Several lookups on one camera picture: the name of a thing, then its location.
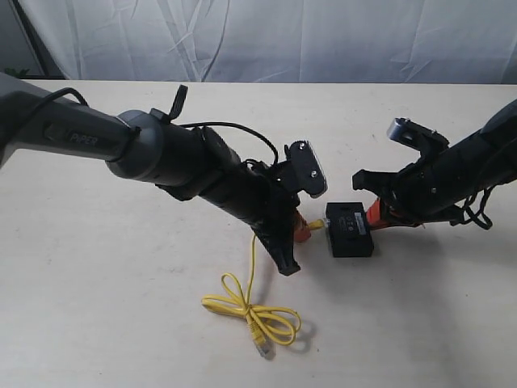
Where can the white wrinkled backdrop curtain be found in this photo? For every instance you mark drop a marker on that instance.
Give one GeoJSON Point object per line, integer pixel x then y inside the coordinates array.
{"type": "Point", "coordinates": [280, 41]}

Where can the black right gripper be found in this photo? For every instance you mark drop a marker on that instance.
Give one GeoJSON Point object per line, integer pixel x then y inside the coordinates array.
{"type": "Point", "coordinates": [428, 190]}

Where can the black light stand pole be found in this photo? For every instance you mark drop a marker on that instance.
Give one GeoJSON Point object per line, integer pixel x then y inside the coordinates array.
{"type": "Point", "coordinates": [48, 68]}

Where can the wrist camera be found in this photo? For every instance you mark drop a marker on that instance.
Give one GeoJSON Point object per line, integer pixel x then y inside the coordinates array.
{"type": "Point", "coordinates": [302, 171]}
{"type": "Point", "coordinates": [429, 143]}

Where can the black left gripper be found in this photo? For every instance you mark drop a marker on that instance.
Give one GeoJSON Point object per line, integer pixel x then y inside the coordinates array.
{"type": "Point", "coordinates": [249, 191]}

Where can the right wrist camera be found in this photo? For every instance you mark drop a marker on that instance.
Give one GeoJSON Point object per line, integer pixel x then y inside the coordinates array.
{"type": "Point", "coordinates": [429, 143]}

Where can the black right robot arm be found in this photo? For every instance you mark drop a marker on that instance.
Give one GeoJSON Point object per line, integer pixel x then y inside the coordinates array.
{"type": "Point", "coordinates": [499, 132]}

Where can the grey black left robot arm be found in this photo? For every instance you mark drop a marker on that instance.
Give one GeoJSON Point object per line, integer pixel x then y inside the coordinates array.
{"type": "Point", "coordinates": [185, 161]}

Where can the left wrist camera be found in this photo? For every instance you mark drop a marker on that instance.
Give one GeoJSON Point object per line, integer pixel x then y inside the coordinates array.
{"type": "Point", "coordinates": [302, 171]}

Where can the black network switch box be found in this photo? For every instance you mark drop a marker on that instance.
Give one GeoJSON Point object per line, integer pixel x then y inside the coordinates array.
{"type": "Point", "coordinates": [348, 230]}

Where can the green plant leaves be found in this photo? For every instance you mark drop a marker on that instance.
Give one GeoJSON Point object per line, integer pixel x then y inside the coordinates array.
{"type": "Point", "coordinates": [20, 74]}

